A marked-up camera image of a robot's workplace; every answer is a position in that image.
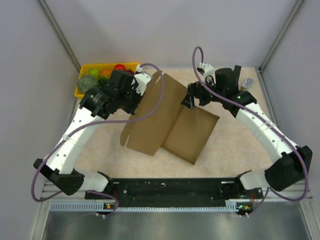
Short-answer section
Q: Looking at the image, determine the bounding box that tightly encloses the green apple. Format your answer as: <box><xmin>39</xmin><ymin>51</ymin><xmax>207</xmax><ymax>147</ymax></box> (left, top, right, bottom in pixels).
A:
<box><xmin>88</xmin><ymin>67</ymin><xmax>101</xmax><ymax>79</ymax></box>

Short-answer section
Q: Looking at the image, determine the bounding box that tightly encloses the brown cardboard box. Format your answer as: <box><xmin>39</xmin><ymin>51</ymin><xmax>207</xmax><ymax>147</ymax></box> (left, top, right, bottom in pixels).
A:
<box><xmin>119</xmin><ymin>72</ymin><xmax>220</xmax><ymax>164</ymax></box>

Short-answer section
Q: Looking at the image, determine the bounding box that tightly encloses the black carton box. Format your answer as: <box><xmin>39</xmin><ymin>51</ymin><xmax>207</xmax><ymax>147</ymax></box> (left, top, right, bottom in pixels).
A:
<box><xmin>233</xmin><ymin>65</ymin><xmax>242</xmax><ymax>77</ymax></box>

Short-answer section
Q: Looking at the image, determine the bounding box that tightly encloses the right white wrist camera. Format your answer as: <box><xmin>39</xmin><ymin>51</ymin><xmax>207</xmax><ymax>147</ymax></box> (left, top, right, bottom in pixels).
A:
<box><xmin>197</xmin><ymin>62</ymin><xmax>215</xmax><ymax>85</ymax></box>

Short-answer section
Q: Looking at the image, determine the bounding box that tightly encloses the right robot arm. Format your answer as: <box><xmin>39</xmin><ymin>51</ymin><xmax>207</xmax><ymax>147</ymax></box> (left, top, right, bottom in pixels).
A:
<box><xmin>181</xmin><ymin>62</ymin><xmax>313</xmax><ymax>198</ymax></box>

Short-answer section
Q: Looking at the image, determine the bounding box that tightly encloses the green melon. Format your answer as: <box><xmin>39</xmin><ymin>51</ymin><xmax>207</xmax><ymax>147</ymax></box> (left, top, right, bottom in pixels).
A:
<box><xmin>77</xmin><ymin>75</ymin><xmax>99</xmax><ymax>93</ymax></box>

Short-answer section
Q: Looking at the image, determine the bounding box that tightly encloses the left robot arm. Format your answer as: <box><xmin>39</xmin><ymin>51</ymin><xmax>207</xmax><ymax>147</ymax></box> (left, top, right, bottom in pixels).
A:
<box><xmin>33</xmin><ymin>70</ymin><xmax>150</xmax><ymax>199</ymax></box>

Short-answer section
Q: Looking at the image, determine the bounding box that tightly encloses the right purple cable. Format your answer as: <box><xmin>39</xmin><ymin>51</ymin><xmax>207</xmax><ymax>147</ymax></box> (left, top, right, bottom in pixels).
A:
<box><xmin>191</xmin><ymin>46</ymin><xmax>310</xmax><ymax>217</ymax></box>

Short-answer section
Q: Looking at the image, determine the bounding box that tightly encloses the white silver carton box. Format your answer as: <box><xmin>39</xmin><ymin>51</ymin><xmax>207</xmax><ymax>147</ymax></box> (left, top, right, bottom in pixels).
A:
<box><xmin>240</xmin><ymin>77</ymin><xmax>255</xmax><ymax>92</ymax></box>

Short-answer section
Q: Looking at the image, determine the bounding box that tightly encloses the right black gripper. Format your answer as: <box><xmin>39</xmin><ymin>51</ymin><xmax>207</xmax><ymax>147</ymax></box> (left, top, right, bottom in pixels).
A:
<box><xmin>180</xmin><ymin>76</ymin><xmax>225</xmax><ymax>110</ymax></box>

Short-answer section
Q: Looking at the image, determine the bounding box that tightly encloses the aluminium frame rail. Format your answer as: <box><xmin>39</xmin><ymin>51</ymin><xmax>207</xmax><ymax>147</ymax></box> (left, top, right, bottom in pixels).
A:
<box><xmin>32</xmin><ymin>178</ymin><xmax>317</xmax><ymax>240</ymax></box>

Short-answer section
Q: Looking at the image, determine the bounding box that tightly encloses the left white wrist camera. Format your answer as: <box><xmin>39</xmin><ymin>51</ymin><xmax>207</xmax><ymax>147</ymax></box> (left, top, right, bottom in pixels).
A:
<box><xmin>134</xmin><ymin>64</ymin><xmax>152</xmax><ymax>96</ymax></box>

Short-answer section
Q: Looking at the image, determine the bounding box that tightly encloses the purple grapes bunch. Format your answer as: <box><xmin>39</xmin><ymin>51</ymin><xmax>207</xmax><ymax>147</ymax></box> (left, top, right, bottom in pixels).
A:
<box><xmin>126</xmin><ymin>69</ymin><xmax>135</xmax><ymax>75</ymax></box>

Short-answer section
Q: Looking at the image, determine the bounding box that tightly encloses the orange pineapple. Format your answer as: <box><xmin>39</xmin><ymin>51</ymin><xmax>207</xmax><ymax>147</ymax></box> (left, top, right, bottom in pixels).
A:
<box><xmin>99</xmin><ymin>68</ymin><xmax>113</xmax><ymax>80</ymax></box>

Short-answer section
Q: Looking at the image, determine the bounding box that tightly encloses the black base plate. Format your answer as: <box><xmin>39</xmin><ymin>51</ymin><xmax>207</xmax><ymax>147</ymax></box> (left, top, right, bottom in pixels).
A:
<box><xmin>84</xmin><ymin>177</ymin><xmax>264</xmax><ymax>207</ymax></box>

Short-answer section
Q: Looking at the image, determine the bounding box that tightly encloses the red apple back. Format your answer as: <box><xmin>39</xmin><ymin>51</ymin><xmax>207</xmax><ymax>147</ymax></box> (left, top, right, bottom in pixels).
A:
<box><xmin>114</xmin><ymin>64</ymin><xmax>126</xmax><ymax>71</ymax></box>

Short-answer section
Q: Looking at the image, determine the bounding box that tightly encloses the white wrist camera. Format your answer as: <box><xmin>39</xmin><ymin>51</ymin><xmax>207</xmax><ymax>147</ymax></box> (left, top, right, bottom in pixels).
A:
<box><xmin>197</xmin><ymin>62</ymin><xmax>215</xmax><ymax>85</ymax></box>
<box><xmin>134</xmin><ymin>64</ymin><xmax>152</xmax><ymax>96</ymax></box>

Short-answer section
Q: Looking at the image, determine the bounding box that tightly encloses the yellow plastic tray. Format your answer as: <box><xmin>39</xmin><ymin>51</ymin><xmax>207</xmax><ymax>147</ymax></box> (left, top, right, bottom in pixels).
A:
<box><xmin>78</xmin><ymin>62</ymin><xmax>140</xmax><ymax>87</ymax></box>

